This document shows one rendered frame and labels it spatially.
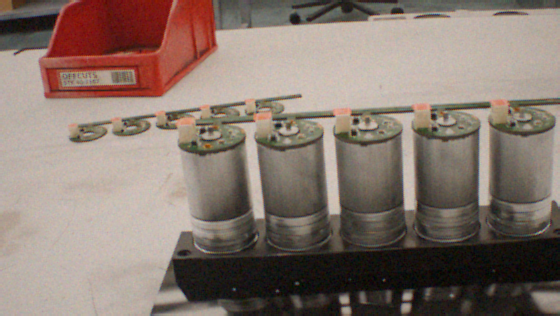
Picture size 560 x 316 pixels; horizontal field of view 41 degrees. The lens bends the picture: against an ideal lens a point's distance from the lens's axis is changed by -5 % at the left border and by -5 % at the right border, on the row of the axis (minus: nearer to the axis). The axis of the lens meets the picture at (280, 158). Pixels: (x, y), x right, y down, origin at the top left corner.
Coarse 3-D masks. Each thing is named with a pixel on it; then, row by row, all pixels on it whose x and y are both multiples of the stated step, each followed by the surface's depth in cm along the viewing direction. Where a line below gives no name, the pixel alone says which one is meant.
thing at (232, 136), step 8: (200, 128) 29; (224, 128) 29; (232, 128) 29; (240, 128) 29; (224, 136) 28; (232, 136) 28; (240, 136) 28; (184, 144) 28; (192, 144) 27; (200, 144) 28; (216, 144) 27; (224, 144) 27; (232, 144) 27; (240, 144) 28; (192, 152) 27; (200, 152) 27; (208, 152) 27
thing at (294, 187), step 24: (312, 144) 27; (264, 168) 28; (288, 168) 27; (312, 168) 27; (264, 192) 28; (288, 192) 27; (312, 192) 28; (264, 216) 29; (288, 216) 28; (312, 216) 28; (288, 240) 28; (312, 240) 28
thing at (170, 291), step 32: (160, 288) 29; (192, 288) 28; (224, 288) 28; (256, 288) 28; (288, 288) 28; (320, 288) 28; (352, 288) 27; (384, 288) 27; (416, 288) 27; (448, 288) 27; (480, 288) 26; (512, 288) 26; (544, 288) 26
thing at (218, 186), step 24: (192, 168) 28; (216, 168) 27; (240, 168) 28; (192, 192) 28; (216, 192) 28; (240, 192) 28; (192, 216) 29; (216, 216) 28; (240, 216) 28; (216, 240) 28; (240, 240) 29
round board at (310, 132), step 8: (288, 120) 29; (296, 120) 29; (304, 120) 29; (280, 128) 28; (304, 128) 28; (312, 128) 28; (320, 128) 28; (256, 136) 28; (272, 136) 27; (280, 136) 27; (288, 136) 27; (296, 136) 27; (304, 136) 27; (312, 136) 27; (320, 136) 27; (264, 144) 27; (272, 144) 27; (280, 144) 27; (288, 144) 27; (296, 144) 27; (304, 144) 27
